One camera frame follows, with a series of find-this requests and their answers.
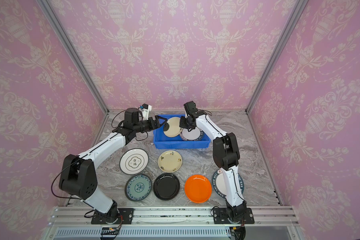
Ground left corner aluminium post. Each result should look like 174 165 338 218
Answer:
36 0 109 115

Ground small green-rim plate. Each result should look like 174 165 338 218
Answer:
180 128 204 141

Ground cream plate black ink blot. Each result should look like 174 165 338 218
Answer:
163 117 183 138

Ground large green-rim white plate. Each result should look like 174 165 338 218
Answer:
212 169 245 199

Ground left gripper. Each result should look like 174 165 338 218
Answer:
132 115 167 134

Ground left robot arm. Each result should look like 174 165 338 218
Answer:
56 105 168 224

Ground cream plate small motifs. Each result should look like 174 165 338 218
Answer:
158 150 183 173

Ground orange plate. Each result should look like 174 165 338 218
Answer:
185 175 212 204

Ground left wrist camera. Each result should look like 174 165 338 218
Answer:
139 104 152 120

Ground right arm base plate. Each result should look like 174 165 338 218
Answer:
211 207 255 225

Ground teal patterned plate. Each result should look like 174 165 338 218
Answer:
125 174 152 202

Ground aluminium front rail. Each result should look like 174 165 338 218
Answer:
42 206 304 240

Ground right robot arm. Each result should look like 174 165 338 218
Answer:
180 101 247 223

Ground corner aluminium post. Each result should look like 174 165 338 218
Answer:
36 0 109 115
246 0 308 115

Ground white plate black flower outline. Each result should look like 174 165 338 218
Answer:
120 149 149 175

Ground small circuit board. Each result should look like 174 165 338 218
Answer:
101 228 120 237

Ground blue plastic bin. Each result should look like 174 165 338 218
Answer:
153 115 211 150

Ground right corner aluminium post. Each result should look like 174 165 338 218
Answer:
246 0 308 115

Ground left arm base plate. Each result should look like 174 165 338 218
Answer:
91 208 135 225

